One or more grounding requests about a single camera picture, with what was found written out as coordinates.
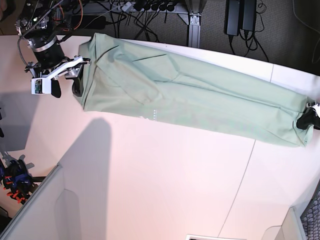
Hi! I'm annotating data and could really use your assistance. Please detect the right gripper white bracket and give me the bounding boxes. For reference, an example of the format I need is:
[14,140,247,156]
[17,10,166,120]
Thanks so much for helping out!
[42,56,91,98]

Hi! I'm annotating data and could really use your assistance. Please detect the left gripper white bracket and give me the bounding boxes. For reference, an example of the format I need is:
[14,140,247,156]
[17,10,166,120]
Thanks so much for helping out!
[296,101,320,130]

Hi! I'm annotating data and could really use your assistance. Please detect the light green T-shirt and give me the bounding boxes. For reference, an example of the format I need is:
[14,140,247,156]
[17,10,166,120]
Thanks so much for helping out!
[78,33,314,147]

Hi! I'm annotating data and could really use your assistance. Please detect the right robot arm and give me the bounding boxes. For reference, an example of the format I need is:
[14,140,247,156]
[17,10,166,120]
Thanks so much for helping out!
[15,0,90,98]

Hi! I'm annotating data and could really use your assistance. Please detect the black flat box on floor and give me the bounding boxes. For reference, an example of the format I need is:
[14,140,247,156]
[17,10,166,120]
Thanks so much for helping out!
[71,15,107,30]

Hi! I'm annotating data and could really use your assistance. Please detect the white power strip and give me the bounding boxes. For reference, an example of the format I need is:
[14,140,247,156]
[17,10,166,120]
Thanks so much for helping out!
[110,0,184,13]

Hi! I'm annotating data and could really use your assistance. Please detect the patterned office chair seat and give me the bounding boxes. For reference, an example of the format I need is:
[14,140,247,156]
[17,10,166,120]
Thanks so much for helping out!
[301,196,320,240]

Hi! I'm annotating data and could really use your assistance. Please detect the grey partition panel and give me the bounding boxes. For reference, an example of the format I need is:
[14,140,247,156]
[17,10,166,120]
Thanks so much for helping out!
[0,165,82,240]

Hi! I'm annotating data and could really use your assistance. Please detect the black power adapter brick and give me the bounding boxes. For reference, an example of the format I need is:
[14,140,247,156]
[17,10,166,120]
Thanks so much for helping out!
[224,0,241,36]

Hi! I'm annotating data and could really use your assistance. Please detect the aluminium table leg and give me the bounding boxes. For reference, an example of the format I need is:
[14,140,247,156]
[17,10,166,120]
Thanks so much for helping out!
[178,0,207,48]

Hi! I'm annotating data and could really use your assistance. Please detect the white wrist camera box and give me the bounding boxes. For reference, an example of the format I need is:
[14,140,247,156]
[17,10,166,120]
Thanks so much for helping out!
[31,78,52,95]

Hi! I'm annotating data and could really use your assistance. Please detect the clamps with orange handles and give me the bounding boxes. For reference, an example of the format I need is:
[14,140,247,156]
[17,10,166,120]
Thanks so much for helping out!
[0,151,46,205]

